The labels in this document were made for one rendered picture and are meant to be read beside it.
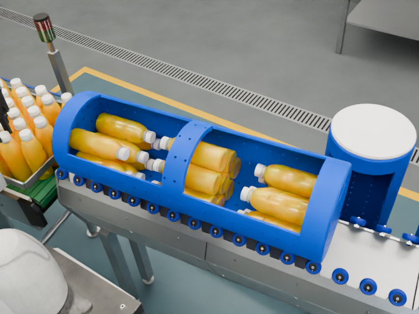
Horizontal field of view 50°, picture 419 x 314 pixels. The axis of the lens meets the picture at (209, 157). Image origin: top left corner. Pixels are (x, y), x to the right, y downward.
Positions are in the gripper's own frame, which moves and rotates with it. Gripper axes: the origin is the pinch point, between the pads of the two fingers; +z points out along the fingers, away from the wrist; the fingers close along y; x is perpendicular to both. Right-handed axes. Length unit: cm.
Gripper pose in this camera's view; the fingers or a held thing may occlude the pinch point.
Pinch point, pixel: (0, 129)
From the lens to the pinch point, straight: 165.0
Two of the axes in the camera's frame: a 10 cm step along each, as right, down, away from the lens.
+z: 0.6, 7.0, 7.1
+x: -8.9, -2.8, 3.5
